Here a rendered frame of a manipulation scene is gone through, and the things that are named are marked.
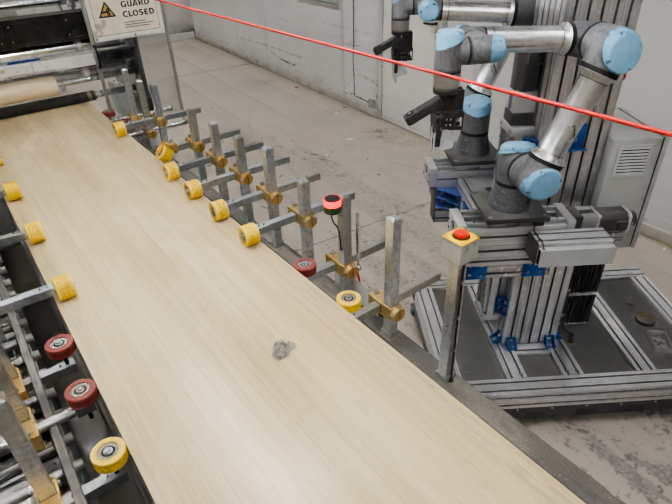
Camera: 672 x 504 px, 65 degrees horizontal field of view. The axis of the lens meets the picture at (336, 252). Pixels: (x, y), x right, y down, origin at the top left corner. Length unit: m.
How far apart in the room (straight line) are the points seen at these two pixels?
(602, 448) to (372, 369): 1.40
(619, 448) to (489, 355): 0.64
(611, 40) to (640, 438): 1.70
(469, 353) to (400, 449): 1.31
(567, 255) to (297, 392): 1.06
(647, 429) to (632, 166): 1.18
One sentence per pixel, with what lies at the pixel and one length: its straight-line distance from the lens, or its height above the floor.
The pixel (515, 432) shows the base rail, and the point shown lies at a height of 0.70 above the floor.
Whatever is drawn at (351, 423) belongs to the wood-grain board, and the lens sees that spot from 1.36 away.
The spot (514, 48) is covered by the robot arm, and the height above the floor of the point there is 1.59.
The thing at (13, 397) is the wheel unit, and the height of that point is 0.95.
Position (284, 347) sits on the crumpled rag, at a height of 0.91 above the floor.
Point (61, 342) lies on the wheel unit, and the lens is 1.78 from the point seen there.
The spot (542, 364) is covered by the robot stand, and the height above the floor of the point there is 0.21.
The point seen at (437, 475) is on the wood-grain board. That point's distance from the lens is 1.29.
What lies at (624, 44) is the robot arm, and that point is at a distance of 1.75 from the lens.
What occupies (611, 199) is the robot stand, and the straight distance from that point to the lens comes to 2.29.
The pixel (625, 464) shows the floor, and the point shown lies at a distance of 2.63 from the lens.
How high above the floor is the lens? 1.96
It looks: 33 degrees down
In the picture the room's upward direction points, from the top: 2 degrees counter-clockwise
